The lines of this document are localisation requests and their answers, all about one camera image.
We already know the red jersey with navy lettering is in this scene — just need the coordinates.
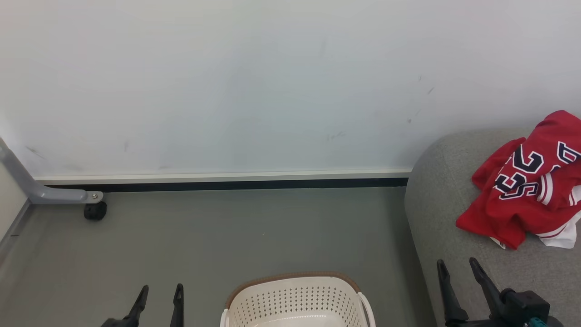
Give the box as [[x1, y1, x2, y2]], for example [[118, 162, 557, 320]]
[[456, 110, 581, 250]]

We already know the grey fabric sofa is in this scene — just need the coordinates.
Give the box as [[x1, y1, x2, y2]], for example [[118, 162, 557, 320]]
[[404, 127, 581, 327]]

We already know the white perforated laundry basket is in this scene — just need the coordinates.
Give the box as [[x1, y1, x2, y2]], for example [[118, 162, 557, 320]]
[[220, 272, 376, 327]]

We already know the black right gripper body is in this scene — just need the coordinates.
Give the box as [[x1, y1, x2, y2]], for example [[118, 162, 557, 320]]
[[447, 288, 564, 327]]

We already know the grey metal frame leg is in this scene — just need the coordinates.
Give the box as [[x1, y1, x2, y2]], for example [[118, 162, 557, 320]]
[[0, 139, 104, 205]]

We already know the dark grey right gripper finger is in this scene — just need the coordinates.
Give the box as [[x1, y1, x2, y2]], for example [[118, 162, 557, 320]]
[[436, 259, 469, 324], [469, 257, 505, 321]]

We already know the white and black baseboard strip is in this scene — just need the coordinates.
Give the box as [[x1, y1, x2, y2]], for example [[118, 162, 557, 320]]
[[34, 169, 411, 192]]

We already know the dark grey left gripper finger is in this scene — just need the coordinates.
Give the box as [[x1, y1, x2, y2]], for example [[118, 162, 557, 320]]
[[170, 283, 185, 327], [122, 285, 149, 327]]

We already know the black caster wheel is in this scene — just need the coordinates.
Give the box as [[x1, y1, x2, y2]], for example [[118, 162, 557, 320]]
[[84, 201, 108, 221]]

